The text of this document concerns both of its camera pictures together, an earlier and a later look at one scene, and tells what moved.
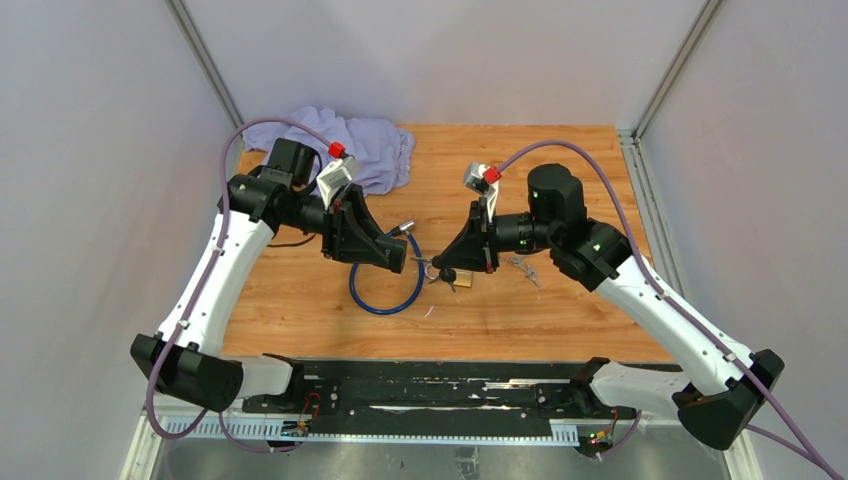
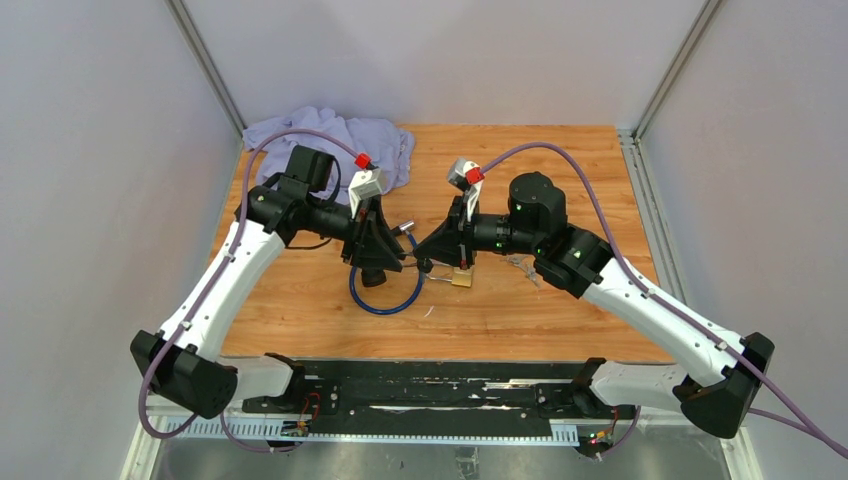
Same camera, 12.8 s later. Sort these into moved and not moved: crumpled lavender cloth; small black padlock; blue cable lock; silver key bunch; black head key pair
Moved: small black padlock; black head key pair
Not moved: silver key bunch; blue cable lock; crumpled lavender cloth
